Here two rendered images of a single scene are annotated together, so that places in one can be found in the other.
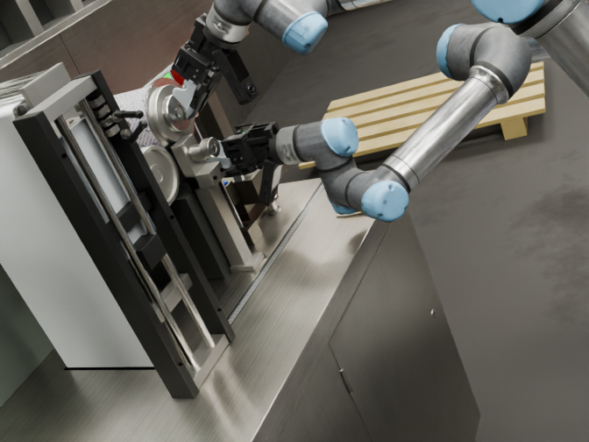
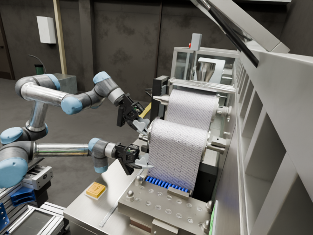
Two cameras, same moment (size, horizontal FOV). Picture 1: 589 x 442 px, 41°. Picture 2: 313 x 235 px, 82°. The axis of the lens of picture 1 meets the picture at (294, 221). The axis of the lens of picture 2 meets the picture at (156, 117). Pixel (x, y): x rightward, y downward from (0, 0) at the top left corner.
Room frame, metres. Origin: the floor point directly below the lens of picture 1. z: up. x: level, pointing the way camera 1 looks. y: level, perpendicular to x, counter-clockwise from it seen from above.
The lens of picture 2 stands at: (2.29, -0.06, 1.66)
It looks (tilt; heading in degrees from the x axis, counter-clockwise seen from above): 24 degrees down; 165
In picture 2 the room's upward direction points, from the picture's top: 5 degrees clockwise
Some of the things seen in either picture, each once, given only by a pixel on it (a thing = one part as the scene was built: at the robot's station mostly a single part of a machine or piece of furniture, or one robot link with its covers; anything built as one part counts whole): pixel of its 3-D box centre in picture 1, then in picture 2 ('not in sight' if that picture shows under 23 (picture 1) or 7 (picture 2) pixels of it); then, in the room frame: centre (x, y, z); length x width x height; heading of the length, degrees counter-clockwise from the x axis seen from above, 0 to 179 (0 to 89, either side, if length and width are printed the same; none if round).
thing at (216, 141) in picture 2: not in sight; (219, 141); (1.71, 0.38, 1.28); 0.06 x 0.05 x 0.02; 55
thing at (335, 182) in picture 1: (347, 185); (100, 160); (1.42, -0.12, 1.01); 0.11 x 0.08 x 0.11; 18
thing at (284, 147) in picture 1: (291, 146); (113, 150); (1.47, -0.05, 1.11); 0.08 x 0.05 x 0.08; 145
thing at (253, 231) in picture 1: (204, 238); not in sight; (1.66, 0.21, 0.92); 0.28 x 0.04 x 0.04; 55
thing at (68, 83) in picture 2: not in sight; (49, 76); (-2.96, -1.62, 0.51); 1.02 x 0.82 x 1.03; 153
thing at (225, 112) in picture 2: not in sight; (222, 111); (1.50, 0.52, 1.34); 0.07 x 0.07 x 0.07; 55
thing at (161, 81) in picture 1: (170, 114); (154, 131); (1.54, 0.14, 1.25); 0.15 x 0.01 x 0.15; 145
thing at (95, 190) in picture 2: not in sight; (96, 190); (1.54, -0.14, 0.91); 0.07 x 0.07 x 0.02; 55
